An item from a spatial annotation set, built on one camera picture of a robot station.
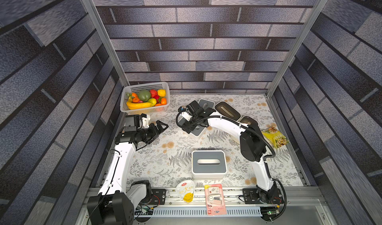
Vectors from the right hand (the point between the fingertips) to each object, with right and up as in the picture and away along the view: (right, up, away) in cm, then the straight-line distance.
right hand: (187, 121), depth 93 cm
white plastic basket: (-41, +24, +20) cm, 52 cm away
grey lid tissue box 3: (+13, +12, +15) cm, 23 cm away
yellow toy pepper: (-21, +21, +20) cm, 36 cm away
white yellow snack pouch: (0, -30, -25) cm, 39 cm away
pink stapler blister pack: (+14, -38, -22) cm, 46 cm away
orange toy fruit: (-18, +14, +15) cm, 28 cm away
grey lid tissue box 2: (+7, -6, -1) cm, 9 cm away
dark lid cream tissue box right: (+41, +1, +4) cm, 41 cm away
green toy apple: (-25, +14, +10) cm, 30 cm away
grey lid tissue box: (+12, -20, -21) cm, 31 cm away
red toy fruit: (-27, +20, +19) cm, 39 cm away
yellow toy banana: (-40, +10, +8) cm, 42 cm away
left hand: (-12, -3, -16) cm, 20 cm away
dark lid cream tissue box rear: (+26, +8, +10) cm, 29 cm away
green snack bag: (+56, -10, -4) cm, 57 cm away
